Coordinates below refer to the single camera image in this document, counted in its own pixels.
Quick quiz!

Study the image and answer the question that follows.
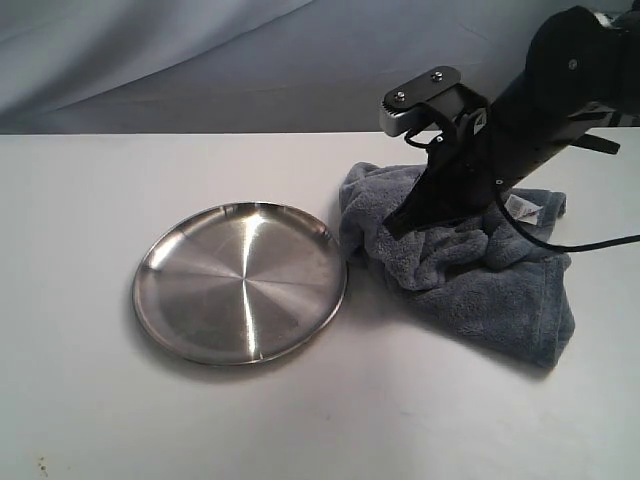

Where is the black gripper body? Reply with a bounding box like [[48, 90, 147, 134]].
[[411, 107, 495, 225]]

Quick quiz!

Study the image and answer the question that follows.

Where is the grey-blue fluffy towel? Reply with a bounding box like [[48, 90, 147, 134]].
[[339, 162, 575, 369]]

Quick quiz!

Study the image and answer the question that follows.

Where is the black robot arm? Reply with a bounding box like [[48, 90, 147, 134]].
[[380, 6, 639, 238]]

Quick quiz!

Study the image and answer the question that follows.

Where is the round stainless steel plate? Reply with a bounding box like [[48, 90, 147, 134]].
[[131, 202, 348, 367]]

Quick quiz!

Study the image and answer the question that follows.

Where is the grey fabric backdrop curtain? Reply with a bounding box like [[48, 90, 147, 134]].
[[1, 1, 568, 134]]

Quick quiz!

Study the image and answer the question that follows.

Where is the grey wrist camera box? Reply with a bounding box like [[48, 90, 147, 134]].
[[379, 66, 486, 138]]

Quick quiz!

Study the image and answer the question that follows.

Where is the black cable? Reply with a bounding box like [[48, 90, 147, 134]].
[[492, 182, 640, 254]]

